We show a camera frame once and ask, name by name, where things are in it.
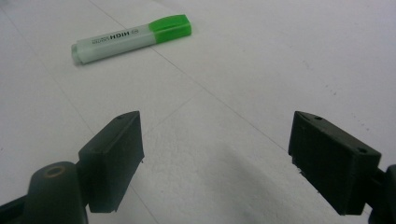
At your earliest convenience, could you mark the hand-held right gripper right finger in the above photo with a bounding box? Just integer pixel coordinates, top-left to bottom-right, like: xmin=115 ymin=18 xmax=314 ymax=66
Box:
xmin=288 ymin=110 xmax=383 ymax=217

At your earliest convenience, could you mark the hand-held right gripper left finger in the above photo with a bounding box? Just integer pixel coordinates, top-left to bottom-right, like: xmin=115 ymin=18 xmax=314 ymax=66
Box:
xmin=78 ymin=110 xmax=146 ymax=214

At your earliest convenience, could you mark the green highlighter pen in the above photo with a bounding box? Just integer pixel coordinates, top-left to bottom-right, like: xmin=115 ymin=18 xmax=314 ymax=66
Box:
xmin=71 ymin=14 xmax=192 ymax=65

